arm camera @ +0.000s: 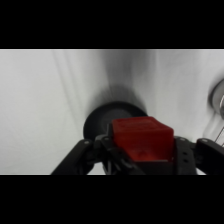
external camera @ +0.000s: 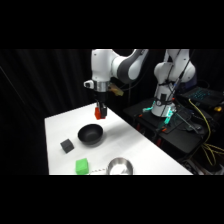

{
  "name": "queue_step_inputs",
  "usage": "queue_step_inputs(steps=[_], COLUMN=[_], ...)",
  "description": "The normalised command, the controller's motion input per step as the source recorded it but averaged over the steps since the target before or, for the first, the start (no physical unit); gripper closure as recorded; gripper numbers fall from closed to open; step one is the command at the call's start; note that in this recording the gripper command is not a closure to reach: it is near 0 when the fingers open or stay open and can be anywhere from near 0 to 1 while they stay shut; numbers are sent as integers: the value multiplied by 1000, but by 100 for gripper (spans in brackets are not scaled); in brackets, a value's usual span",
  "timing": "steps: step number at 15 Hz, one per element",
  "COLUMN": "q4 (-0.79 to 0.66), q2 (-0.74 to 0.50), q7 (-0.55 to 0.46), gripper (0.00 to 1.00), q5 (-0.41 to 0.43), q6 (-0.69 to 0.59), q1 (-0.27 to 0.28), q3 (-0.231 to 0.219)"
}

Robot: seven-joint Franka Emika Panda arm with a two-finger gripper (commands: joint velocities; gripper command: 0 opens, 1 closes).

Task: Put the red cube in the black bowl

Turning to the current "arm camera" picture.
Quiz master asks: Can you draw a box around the red cube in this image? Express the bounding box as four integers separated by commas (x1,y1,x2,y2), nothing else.
111,116,175,163

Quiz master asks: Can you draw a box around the black bowl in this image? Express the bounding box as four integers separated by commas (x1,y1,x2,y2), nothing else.
83,101,149,141

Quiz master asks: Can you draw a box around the silver metal pot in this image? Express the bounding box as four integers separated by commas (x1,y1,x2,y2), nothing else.
208,78,224,120

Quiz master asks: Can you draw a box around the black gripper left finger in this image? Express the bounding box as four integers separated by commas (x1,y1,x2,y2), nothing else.
50,123,144,176

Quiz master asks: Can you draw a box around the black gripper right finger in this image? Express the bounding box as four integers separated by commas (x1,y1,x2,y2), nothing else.
173,135,224,176

